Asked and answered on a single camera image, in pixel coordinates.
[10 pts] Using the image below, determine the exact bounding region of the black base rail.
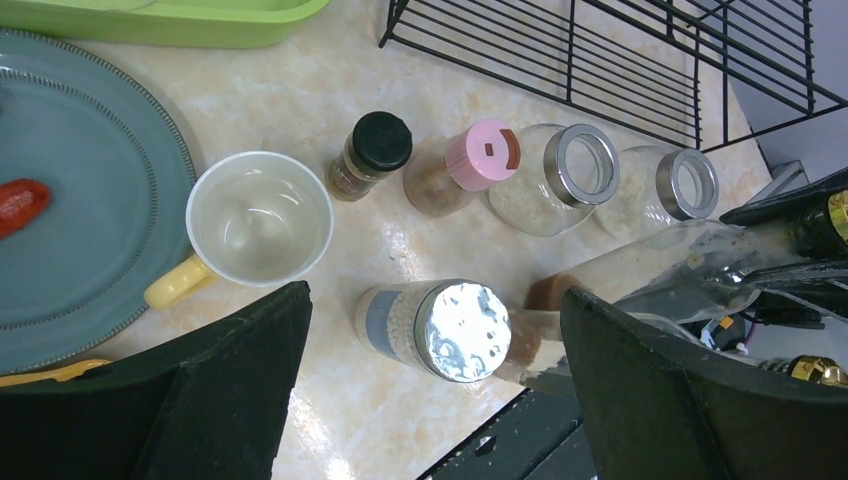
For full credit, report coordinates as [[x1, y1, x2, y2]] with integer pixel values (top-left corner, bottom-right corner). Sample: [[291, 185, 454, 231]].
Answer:
[[420, 381, 597, 480]]

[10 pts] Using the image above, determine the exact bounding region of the black lid spice jar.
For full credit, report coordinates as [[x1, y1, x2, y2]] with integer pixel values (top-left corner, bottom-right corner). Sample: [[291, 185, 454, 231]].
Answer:
[[325, 111, 413, 202]]

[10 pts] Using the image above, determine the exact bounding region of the silver lid blue label jar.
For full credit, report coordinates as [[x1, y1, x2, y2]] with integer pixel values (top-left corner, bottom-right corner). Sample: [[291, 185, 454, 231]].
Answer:
[[353, 278, 512, 383]]

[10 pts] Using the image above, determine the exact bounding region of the grey-blue plate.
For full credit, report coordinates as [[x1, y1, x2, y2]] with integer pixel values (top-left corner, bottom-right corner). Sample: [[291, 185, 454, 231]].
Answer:
[[1, 28, 195, 374]]

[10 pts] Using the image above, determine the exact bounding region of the red chili on grey plate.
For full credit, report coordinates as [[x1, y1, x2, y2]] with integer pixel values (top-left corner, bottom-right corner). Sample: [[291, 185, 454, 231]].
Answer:
[[1, 178, 52, 239]]

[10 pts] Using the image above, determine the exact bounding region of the glass jar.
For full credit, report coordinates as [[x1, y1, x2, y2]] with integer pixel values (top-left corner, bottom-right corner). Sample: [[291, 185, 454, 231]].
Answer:
[[593, 145, 719, 243], [487, 123, 620, 237]]

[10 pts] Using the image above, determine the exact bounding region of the yellow and white mug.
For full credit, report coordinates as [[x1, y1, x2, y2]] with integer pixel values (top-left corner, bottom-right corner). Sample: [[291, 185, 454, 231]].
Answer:
[[144, 151, 335, 310]]

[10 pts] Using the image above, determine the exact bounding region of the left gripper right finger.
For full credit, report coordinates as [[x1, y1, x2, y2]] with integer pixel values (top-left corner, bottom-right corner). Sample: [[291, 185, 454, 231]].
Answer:
[[560, 288, 847, 479]]

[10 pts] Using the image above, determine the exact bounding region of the green plastic basin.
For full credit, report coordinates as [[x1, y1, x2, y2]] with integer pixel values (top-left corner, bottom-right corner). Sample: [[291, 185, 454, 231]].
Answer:
[[1, 0, 330, 49]]

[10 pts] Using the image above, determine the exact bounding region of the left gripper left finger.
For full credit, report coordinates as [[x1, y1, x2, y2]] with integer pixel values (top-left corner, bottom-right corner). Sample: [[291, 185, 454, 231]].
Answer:
[[1, 281, 313, 479]]

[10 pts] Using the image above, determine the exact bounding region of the yellow scalloped plate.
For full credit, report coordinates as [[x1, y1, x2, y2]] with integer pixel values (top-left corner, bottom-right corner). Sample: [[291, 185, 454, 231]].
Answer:
[[1, 359, 110, 388]]

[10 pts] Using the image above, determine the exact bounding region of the pink lid spice jar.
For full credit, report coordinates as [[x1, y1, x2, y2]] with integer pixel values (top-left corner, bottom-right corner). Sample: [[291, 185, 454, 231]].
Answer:
[[403, 119, 522, 218]]

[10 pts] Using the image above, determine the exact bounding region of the black wire rack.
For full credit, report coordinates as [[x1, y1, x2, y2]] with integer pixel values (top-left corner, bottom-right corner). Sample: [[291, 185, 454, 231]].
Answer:
[[380, 1, 847, 152]]

